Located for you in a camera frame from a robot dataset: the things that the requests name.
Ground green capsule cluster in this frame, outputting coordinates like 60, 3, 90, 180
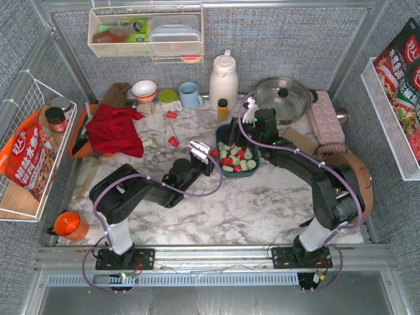
220, 150, 228, 159
246, 159, 257, 170

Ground orange spice bottle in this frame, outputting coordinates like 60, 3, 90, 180
217, 98, 228, 121

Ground red capsule cluster front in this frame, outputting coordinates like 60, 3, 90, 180
220, 157, 233, 166

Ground orange tray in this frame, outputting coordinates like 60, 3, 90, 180
68, 104, 98, 158

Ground red cloth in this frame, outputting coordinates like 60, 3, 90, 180
86, 103, 144, 158

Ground red capsule cluster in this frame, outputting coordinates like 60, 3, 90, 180
236, 150, 245, 160
220, 157, 233, 166

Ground wall wire basket top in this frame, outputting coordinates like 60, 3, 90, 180
87, 5, 204, 64

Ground orange cup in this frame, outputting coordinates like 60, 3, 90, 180
53, 211, 89, 242

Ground cork mat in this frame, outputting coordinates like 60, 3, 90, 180
282, 128, 320, 156

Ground clear plastic containers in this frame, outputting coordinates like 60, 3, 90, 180
149, 14, 201, 56

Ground teal storage basket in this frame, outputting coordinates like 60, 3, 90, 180
216, 125, 260, 179

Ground green capsule mid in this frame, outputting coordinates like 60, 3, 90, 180
243, 148, 253, 160

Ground silver lid jar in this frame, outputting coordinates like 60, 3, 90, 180
51, 96, 72, 120

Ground dark lid jar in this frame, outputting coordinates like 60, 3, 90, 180
45, 107, 68, 133

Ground pink egg tray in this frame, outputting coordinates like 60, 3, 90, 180
308, 91, 345, 145

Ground round wooden board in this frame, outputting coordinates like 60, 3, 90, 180
326, 153, 373, 221

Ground brown cloth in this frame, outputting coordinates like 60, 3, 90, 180
101, 82, 131, 108

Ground green lid white cup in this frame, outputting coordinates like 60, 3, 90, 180
158, 89, 182, 112

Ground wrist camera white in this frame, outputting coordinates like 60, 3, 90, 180
242, 96, 259, 124
188, 140, 211, 164

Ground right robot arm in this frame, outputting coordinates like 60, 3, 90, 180
220, 110, 373, 266

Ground red capsule back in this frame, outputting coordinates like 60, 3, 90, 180
167, 111, 177, 119

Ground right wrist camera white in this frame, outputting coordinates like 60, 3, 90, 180
242, 96, 259, 124

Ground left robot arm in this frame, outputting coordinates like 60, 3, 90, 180
89, 152, 215, 256

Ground glass spice jar lying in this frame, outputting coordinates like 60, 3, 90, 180
136, 102, 156, 115

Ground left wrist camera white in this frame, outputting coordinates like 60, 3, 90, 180
188, 140, 211, 164

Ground white thermos jug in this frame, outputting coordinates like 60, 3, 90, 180
209, 50, 239, 111

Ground steel pot with lid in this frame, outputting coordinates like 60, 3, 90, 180
253, 77, 318, 125

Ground green capsule by cloth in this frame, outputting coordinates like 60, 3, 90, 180
142, 138, 154, 147

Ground blue mug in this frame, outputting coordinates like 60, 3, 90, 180
178, 82, 203, 109

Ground white orange bowl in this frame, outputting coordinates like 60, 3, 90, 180
132, 80, 157, 102

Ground right white rack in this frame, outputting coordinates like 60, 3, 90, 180
360, 57, 419, 181

